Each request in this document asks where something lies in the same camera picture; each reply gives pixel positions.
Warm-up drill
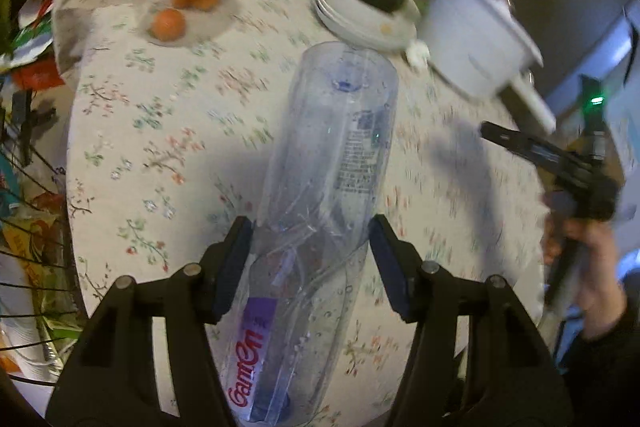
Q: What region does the person's right hand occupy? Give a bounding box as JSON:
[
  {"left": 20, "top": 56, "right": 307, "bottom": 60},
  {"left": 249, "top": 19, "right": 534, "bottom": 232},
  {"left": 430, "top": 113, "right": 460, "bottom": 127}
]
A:
[{"left": 542, "top": 192, "right": 630, "bottom": 333}]

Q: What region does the white electric pot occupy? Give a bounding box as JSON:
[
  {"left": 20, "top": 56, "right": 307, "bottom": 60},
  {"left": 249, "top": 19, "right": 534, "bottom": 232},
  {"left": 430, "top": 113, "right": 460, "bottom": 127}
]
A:
[{"left": 417, "top": 0, "right": 558, "bottom": 132}]

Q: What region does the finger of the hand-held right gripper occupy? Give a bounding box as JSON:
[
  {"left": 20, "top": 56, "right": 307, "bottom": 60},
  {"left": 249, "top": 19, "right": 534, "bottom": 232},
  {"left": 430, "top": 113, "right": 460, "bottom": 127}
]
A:
[{"left": 480, "top": 121, "right": 576, "bottom": 168}]

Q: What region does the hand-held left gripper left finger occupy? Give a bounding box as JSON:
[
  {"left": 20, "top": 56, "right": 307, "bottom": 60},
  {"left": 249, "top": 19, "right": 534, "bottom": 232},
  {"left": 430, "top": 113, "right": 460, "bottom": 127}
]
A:
[{"left": 45, "top": 216, "right": 253, "bottom": 427}]

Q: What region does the black wire rack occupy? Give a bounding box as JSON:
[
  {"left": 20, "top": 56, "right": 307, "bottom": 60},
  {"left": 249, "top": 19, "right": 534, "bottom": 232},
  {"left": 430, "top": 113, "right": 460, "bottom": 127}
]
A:
[{"left": 0, "top": 77, "right": 81, "bottom": 388}]

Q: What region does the person's right forearm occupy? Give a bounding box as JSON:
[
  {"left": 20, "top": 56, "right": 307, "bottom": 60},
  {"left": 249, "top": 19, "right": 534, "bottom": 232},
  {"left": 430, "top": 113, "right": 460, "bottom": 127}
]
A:
[{"left": 560, "top": 297, "right": 640, "bottom": 427}]

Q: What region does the white tissue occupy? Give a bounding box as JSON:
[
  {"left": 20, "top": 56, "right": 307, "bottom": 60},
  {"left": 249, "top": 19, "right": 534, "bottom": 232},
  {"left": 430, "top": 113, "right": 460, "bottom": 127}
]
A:
[{"left": 405, "top": 41, "right": 431, "bottom": 68}]

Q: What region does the red flat package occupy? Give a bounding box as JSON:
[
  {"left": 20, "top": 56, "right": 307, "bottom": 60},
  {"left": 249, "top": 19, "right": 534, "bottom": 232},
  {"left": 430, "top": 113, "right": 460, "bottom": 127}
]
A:
[{"left": 12, "top": 62, "right": 66, "bottom": 90}]

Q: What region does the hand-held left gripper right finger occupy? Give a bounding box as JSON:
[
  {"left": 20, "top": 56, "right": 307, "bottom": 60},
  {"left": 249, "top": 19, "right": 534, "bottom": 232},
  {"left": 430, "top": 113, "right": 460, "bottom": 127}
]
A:
[{"left": 368, "top": 213, "right": 576, "bottom": 427}]

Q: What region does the clear plastic bottle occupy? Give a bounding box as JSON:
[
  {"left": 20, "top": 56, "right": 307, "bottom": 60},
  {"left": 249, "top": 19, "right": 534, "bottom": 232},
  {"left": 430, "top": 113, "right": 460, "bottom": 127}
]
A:
[{"left": 217, "top": 41, "right": 400, "bottom": 425}]

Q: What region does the green package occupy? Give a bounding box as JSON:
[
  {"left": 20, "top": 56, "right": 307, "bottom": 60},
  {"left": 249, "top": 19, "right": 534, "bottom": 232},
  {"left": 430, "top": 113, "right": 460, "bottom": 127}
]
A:
[{"left": 10, "top": 19, "right": 56, "bottom": 62}]

